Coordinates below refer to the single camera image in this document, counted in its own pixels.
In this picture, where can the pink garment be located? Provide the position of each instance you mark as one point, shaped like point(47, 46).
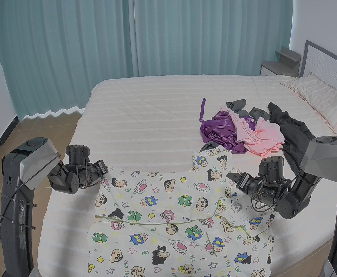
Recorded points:
point(260, 137)

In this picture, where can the bed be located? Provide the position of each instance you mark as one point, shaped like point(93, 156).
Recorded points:
point(145, 120)

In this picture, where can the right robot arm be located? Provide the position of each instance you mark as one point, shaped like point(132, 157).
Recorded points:
point(295, 195)

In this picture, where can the blue-green curtain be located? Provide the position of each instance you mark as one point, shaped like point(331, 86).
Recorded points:
point(209, 27)
point(64, 45)

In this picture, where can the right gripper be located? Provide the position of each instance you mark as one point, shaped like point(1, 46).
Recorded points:
point(247, 185)

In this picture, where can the purple satin garment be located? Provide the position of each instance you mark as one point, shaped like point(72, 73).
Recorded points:
point(217, 128)

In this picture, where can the black garment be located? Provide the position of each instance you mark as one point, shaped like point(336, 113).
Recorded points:
point(295, 131)

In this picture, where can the white printed pyjama top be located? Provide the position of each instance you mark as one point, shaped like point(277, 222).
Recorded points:
point(171, 212)

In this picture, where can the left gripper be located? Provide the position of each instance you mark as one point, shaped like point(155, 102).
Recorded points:
point(96, 172)

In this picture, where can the grey white bedside table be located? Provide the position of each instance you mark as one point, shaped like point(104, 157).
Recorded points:
point(278, 65)

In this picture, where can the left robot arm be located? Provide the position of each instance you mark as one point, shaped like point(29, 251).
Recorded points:
point(15, 198)

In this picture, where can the pale pink pillow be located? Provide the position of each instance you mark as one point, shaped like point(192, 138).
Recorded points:
point(321, 97)

